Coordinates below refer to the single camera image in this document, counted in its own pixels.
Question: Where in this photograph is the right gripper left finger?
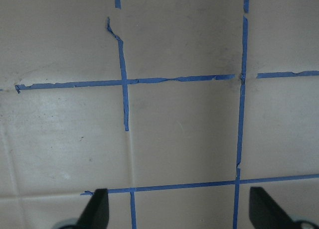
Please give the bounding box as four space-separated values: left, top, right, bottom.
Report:
59 188 109 229

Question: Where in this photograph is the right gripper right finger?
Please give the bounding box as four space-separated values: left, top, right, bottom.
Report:
249 187 319 229

